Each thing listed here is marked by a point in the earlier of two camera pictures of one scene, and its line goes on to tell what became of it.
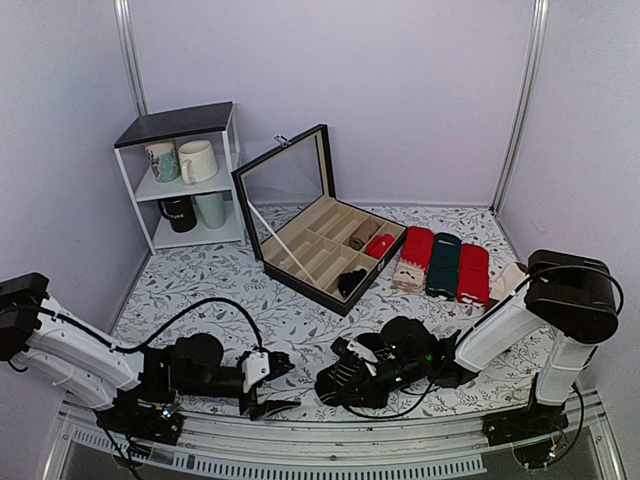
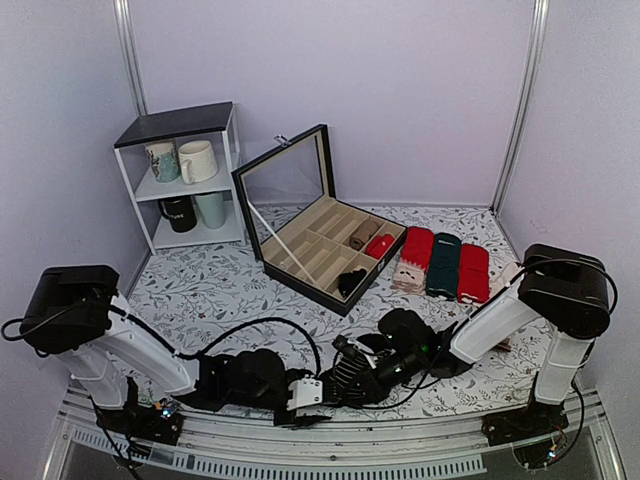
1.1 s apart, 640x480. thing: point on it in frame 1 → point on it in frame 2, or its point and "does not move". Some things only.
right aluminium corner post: (521, 101) does not move
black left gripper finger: (263, 409) → (287, 418)
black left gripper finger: (279, 363) → (299, 373)
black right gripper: (369, 396) does not move
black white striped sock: (334, 380) does not move
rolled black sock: (349, 280) does not move
